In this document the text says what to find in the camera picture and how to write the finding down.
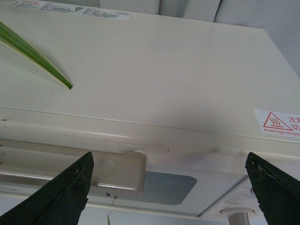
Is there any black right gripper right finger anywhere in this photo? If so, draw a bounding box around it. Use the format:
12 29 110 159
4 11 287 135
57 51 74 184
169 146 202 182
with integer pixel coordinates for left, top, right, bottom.
245 152 300 225

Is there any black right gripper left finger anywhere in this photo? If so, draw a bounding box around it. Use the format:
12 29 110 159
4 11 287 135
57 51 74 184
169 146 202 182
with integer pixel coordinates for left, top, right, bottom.
0 152 94 225

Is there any glass oven door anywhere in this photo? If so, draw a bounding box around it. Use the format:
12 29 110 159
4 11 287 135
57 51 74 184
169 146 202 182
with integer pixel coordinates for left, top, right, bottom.
0 140 244 217

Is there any upper beige oven knob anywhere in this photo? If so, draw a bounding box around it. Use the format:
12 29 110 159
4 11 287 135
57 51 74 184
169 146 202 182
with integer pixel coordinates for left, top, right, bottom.
219 208 262 225

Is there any cream Toshiba toaster oven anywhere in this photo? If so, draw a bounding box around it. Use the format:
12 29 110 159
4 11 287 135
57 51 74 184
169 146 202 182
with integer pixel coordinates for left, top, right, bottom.
0 0 300 225

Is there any green striped spider plant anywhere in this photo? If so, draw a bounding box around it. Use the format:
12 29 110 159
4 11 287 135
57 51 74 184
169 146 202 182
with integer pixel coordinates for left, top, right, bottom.
0 22 73 90

